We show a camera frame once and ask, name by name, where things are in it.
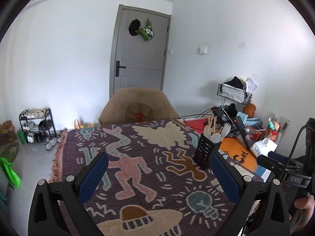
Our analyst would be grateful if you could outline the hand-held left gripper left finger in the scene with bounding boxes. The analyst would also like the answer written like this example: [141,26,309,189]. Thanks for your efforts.
[28,152,109,236]

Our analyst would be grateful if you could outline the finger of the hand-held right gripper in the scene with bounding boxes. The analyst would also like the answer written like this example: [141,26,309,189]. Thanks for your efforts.
[257,154,287,175]
[268,151,296,165]

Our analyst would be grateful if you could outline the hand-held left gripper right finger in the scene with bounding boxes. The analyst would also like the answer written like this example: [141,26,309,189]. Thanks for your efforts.
[210,152,291,236]

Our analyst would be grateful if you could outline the black slotted utensil holder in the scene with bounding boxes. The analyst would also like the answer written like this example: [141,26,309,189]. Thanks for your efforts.
[193,134,222,170]

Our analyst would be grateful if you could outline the white plastic fork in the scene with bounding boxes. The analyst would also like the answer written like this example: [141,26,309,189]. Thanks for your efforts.
[220,123,232,139]

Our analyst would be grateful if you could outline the pile of wooden chopsticks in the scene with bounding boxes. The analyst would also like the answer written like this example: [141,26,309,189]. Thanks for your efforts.
[207,115,219,134]

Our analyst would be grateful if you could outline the person's right hand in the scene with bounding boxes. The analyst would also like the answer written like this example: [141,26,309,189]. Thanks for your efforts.
[295,197,315,209]

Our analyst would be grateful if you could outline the white plastic bag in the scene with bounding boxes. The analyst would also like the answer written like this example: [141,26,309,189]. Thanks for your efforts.
[250,138,277,156]

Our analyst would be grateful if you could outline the red tin can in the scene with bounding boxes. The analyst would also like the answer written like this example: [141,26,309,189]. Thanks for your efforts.
[265,128,280,142]

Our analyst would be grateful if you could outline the small teal figurine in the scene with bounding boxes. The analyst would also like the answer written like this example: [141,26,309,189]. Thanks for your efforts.
[268,117,281,131]

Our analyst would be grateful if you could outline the red plastic basket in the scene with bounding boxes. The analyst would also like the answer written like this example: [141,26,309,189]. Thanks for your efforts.
[246,125,262,140]

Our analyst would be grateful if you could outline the blue tissue box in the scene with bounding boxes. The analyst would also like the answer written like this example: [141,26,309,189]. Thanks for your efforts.
[236,112,262,128]

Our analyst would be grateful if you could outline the large black electronic device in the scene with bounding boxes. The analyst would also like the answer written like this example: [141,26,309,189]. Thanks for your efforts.
[221,117,254,150]

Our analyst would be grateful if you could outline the grey sneakers pair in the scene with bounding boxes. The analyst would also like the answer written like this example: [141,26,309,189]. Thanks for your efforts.
[45,135,62,150]

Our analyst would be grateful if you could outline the printed woven blanket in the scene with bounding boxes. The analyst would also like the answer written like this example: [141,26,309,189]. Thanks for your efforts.
[50,119,271,236]

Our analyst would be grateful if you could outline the red folder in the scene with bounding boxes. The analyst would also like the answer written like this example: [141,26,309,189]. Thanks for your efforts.
[184,118,209,129]

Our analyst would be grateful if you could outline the black shoe rack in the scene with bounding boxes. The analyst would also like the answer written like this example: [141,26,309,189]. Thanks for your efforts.
[19,108,57,144]

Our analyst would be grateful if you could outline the small black electronic device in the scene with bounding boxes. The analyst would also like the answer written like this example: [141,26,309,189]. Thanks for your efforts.
[211,106,237,123]

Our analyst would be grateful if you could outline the brown upholstered chair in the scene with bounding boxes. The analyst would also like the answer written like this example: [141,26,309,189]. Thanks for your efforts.
[98,87,180,126]

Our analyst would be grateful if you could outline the white paper sheet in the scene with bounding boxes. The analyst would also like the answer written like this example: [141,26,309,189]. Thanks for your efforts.
[246,77,259,94]

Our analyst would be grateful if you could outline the dark green bag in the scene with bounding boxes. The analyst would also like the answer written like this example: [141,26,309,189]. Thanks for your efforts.
[17,129,28,145]

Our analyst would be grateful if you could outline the bright green bag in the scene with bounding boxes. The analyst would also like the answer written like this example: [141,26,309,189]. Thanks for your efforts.
[0,157,22,187]

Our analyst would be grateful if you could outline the olive green bag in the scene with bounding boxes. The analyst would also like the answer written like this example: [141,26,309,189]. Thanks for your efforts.
[0,142,19,163]

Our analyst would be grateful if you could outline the black cloth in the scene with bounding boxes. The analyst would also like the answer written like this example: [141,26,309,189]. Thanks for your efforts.
[223,76,244,89]

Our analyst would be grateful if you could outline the rows of shoes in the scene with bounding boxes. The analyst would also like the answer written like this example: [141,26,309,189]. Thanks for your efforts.
[20,108,51,143]

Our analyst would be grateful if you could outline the cardboard box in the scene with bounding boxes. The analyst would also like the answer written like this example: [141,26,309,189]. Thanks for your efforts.
[0,120,16,144]

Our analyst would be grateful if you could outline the grey door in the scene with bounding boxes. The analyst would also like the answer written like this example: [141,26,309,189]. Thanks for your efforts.
[109,4,171,95]

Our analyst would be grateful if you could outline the green plush toy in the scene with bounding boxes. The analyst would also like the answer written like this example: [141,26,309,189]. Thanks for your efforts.
[137,19,155,41]

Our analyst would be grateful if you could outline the black hat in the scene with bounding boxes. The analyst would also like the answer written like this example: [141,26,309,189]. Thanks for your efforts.
[128,19,141,37]

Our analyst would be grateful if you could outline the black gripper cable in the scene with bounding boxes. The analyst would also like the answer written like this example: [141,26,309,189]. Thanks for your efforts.
[279,125,308,180]

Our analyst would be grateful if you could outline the black table cables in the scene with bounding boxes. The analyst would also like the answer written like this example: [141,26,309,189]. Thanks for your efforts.
[180,113,214,120]

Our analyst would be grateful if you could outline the black wire basket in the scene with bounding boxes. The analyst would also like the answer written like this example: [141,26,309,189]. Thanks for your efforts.
[217,84,253,105]

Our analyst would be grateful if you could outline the black door handle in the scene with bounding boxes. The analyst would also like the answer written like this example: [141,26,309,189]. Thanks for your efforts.
[115,60,126,77]

